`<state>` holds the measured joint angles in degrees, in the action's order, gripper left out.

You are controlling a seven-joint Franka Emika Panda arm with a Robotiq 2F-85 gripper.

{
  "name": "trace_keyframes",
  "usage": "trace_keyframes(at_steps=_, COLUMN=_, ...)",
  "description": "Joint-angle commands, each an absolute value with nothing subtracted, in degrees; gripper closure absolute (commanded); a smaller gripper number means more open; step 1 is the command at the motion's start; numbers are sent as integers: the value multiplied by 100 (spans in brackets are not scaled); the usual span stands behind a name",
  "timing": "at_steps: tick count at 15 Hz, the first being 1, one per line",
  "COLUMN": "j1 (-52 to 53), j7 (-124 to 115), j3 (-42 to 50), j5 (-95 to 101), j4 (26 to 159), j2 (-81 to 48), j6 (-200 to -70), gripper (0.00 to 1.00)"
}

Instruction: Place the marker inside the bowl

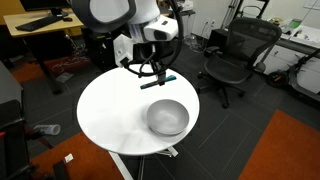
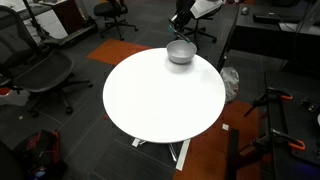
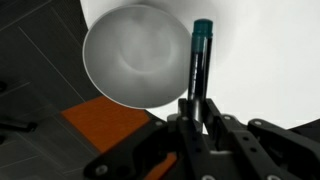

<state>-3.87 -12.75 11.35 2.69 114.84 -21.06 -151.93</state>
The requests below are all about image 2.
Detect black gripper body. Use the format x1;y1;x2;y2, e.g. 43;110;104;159
171;0;198;25

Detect teal capped marker pen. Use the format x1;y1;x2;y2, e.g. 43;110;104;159
167;25;193;44

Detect grey round bowl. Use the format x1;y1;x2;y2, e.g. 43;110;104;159
166;39;198;65

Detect black office chair star base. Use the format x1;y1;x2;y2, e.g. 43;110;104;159
182;18;218;44

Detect black wheeled office chair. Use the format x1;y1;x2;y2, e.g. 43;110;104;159
93;0;139;42

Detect crumpled clear plastic bag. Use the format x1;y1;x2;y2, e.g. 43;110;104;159
219;66;241;104

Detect black office desk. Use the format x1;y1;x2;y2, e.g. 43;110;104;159
216;3;320;73

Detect dark flat keyboard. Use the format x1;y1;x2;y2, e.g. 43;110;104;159
252;12;283;25

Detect black electric scooter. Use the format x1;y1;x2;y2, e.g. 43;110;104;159
21;0;100;48

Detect white table base legs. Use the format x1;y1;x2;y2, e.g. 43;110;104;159
131;137;192;172

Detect long white cabinet desk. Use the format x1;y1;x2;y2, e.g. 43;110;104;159
0;0;70;41

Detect black mesh office chair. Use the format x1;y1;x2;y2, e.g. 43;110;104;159
0;4;94;118

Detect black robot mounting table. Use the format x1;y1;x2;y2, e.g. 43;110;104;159
264;69;320;180

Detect white plastic floor object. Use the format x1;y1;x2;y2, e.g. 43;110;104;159
0;87;32;107

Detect black red backpack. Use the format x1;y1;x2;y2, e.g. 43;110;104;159
13;129;68;180

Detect black orange-handled clamp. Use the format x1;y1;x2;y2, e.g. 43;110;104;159
249;128;306;158
244;87;294;118

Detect black upright post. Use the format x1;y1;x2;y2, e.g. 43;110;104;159
226;128;241;180

